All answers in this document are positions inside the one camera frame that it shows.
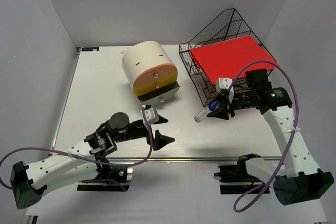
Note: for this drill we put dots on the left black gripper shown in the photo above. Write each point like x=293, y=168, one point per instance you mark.
x=161, y=140

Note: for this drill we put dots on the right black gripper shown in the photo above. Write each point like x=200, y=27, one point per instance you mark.
x=221, y=112

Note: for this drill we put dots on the small blue-capped glue bottle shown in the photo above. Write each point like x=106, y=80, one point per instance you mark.
x=201, y=115

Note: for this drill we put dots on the red paper folder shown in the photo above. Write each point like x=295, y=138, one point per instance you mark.
x=225, y=59

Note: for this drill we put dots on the cream round drawer box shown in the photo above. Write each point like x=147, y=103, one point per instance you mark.
x=151, y=73

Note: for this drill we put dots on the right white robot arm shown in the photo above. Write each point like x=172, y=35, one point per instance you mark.
x=298, y=177

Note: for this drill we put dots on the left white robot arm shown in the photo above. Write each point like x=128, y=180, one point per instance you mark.
x=86, y=162

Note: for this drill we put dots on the blue label sticker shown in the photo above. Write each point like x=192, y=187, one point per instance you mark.
x=90, y=49

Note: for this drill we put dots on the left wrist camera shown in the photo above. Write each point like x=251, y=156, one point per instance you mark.
x=149, y=115

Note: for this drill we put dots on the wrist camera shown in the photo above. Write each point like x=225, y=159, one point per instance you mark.
x=149, y=115
x=225, y=84

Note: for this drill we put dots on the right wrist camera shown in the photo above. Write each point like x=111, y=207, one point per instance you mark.
x=225, y=84

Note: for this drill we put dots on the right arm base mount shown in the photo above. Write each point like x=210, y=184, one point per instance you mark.
x=250, y=171

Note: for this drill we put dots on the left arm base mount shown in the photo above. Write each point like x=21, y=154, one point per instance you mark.
x=109, y=179

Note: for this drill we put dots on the black wire mesh organizer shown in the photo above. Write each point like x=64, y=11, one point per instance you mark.
x=229, y=24

